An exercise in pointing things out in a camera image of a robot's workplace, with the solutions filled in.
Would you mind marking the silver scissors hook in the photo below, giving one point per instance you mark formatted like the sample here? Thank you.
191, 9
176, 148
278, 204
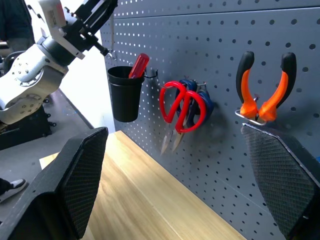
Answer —
202, 83

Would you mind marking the black machine base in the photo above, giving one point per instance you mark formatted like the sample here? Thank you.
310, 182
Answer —
25, 130

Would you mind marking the person in dark clothes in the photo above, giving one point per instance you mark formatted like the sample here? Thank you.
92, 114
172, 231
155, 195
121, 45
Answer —
12, 20

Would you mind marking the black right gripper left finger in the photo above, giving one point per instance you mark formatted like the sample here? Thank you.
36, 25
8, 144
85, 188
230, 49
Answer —
50, 200

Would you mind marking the black cup holder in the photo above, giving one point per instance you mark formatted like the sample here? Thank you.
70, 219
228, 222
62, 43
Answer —
125, 100

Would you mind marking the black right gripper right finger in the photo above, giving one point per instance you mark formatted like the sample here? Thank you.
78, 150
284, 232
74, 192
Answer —
287, 180

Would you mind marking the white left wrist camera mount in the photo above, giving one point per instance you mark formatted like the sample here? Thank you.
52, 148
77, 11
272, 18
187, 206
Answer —
53, 15

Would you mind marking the black cup hook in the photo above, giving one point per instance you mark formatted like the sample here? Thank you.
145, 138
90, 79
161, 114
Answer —
152, 75

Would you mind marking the orange black needle-nose pliers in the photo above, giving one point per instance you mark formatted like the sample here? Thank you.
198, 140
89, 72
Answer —
247, 100

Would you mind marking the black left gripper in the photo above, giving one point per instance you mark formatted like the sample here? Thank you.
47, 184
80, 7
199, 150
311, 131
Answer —
77, 35

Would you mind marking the white black sneaker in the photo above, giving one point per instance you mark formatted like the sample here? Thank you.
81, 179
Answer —
15, 186

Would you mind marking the grey pegboard panel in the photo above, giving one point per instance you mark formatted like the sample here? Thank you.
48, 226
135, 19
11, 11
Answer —
200, 37

